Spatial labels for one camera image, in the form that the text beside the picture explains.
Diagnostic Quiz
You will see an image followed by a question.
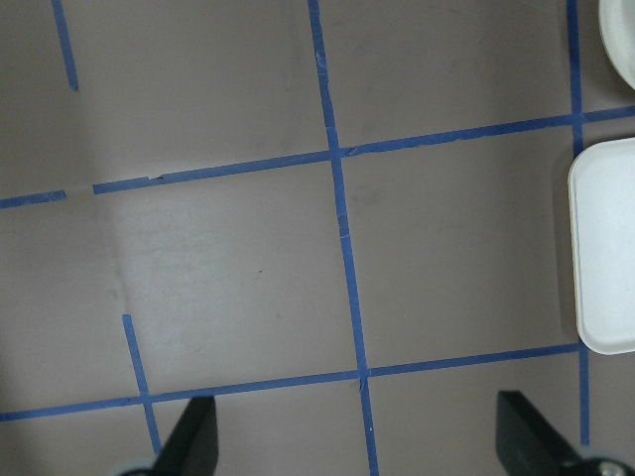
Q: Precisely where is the white rectangular tray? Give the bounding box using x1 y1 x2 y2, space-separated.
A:
568 138 634 355

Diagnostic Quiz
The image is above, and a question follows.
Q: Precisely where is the white round plate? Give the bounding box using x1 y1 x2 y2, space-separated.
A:
598 0 634 89

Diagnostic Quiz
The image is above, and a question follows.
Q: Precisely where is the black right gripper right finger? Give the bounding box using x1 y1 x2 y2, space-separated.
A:
496 391 588 475

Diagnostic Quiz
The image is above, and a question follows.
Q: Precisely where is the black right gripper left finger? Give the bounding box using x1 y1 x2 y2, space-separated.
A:
151 396 219 476

